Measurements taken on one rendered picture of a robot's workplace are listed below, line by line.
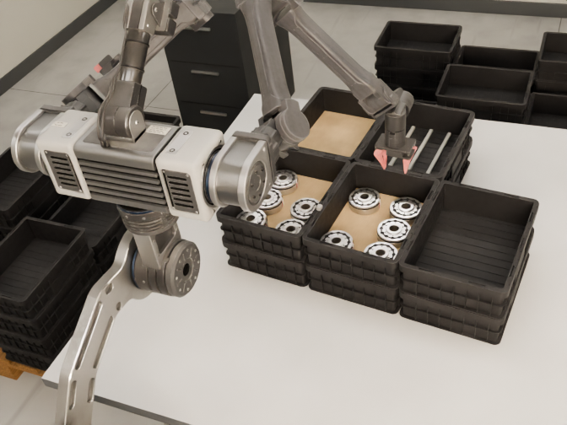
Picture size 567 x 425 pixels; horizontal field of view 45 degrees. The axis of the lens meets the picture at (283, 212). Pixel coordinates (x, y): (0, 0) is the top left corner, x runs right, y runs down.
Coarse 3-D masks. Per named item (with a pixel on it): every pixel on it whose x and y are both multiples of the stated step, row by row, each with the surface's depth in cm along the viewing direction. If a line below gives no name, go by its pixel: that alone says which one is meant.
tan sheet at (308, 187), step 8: (304, 176) 239; (304, 184) 236; (312, 184) 236; (320, 184) 235; (328, 184) 235; (296, 192) 233; (304, 192) 233; (312, 192) 232; (320, 192) 232; (288, 200) 231; (296, 200) 230; (320, 200) 229; (288, 208) 227; (272, 216) 225; (280, 216) 225; (288, 216) 224; (272, 224) 222
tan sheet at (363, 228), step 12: (384, 204) 224; (348, 216) 221; (360, 216) 221; (372, 216) 220; (384, 216) 219; (336, 228) 218; (348, 228) 217; (360, 228) 216; (372, 228) 216; (360, 240) 212; (372, 240) 212
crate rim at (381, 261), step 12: (348, 168) 224; (372, 168) 223; (432, 180) 215; (336, 192) 216; (432, 192) 210; (324, 204) 212; (420, 216) 203; (312, 228) 205; (312, 240) 200; (408, 240) 196; (336, 252) 198; (348, 252) 195; (360, 252) 194; (384, 264) 191; (396, 264) 190
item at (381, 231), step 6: (384, 222) 213; (390, 222) 213; (396, 222) 212; (402, 222) 212; (378, 228) 211; (384, 228) 211; (402, 228) 210; (408, 228) 209; (384, 234) 209; (390, 234) 208; (396, 234) 208; (402, 234) 208; (390, 240) 206; (396, 240) 206
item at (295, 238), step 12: (324, 156) 230; (336, 180) 220; (216, 216) 214; (228, 216) 212; (312, 216) 208; (240, 228) 211; (252, 228) 208; (264, 228) 207; (288, 240) 204; (300, 240) 203
